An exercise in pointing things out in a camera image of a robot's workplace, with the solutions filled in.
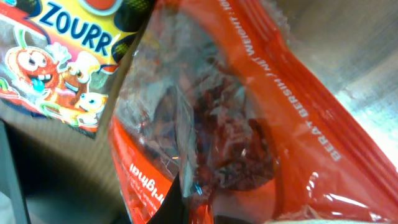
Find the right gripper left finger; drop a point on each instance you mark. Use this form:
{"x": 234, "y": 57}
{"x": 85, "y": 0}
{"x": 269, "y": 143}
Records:
{"x": 173, "y": 209}

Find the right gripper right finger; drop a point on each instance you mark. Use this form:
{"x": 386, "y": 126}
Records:
{"x": 220, "y": 219}

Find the red Hacks candy bag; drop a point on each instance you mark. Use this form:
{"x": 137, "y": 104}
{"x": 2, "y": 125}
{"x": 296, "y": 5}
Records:
{"x": 215, "y": 95}

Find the black Haribo candy bag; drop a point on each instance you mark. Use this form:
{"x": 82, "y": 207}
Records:
{"x": 59, "y": 58}

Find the dark green gift box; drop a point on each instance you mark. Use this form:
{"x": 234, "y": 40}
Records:
{"x": 13, "y": 205}

